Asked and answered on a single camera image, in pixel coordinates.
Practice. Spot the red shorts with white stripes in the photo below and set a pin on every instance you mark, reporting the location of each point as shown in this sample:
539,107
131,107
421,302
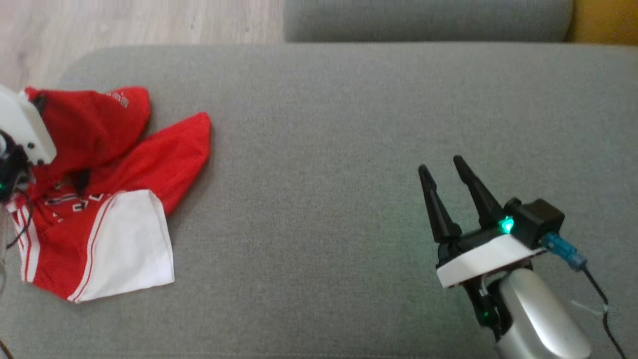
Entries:
89,124

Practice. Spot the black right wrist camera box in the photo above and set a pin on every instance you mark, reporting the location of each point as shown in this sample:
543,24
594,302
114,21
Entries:
538,219

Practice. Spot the mustard yellow cushion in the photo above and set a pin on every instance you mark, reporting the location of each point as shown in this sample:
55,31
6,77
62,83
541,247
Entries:
605,20

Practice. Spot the grey fabric sofa back cushion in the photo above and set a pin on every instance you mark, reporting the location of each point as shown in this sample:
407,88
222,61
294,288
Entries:
428,20

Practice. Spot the red white basketball jersey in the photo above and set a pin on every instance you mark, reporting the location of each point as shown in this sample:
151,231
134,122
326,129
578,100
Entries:
124,239

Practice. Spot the grey fabric sofa seat cushion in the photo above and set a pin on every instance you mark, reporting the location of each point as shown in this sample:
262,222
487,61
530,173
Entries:
319,199

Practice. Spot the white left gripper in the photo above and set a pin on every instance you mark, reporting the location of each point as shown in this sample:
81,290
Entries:
25,127

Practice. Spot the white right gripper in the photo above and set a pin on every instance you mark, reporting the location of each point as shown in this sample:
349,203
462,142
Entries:
488,262

